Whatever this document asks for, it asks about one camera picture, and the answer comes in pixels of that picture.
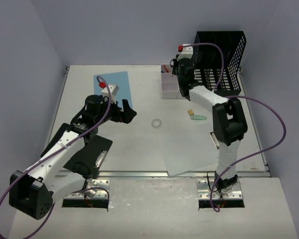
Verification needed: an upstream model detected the white clear clipboard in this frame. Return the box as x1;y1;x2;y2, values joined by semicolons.
157;125;219;176

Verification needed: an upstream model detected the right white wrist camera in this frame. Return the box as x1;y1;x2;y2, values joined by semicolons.
176;44;193;61

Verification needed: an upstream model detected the clear tape roll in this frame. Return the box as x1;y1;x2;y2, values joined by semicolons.
151;119;161;128

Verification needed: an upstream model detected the yellow eraser block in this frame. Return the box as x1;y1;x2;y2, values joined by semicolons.
187;110;194;116

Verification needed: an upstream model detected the metal mounting plate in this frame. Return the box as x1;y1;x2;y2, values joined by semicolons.
196;179;243;200
64;179;110;200

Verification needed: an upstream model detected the black clipboard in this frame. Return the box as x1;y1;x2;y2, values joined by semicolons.
48;123;114;179

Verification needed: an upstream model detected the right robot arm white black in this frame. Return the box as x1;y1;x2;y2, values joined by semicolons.
172;54;248;196

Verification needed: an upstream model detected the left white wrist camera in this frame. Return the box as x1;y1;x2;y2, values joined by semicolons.
99;82;120;103

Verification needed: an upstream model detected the black mesh file rack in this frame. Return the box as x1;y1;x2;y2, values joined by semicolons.
193;31;246;97

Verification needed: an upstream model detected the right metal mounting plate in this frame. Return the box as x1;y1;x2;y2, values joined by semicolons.
196;179;243;200

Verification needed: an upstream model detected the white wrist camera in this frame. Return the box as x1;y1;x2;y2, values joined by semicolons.
99;82;120;103
176;44;193;61

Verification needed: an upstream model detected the aluminium rail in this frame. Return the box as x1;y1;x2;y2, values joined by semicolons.
57;170;270;179

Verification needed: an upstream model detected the blue clipboard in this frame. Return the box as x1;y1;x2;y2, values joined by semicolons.
93;71;134;109

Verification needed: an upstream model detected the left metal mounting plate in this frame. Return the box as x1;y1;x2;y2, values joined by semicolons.
64;179;110;200

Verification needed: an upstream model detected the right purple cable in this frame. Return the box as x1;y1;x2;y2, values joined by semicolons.
183;42;288;214

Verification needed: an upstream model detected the left white divided organizer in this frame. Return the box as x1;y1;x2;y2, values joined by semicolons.
160;64;179;100

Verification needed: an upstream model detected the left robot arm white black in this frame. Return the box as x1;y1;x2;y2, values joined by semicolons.
8;95;137;220

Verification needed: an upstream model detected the green translucent stapler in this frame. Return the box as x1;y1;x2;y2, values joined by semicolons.
190;115;207;120

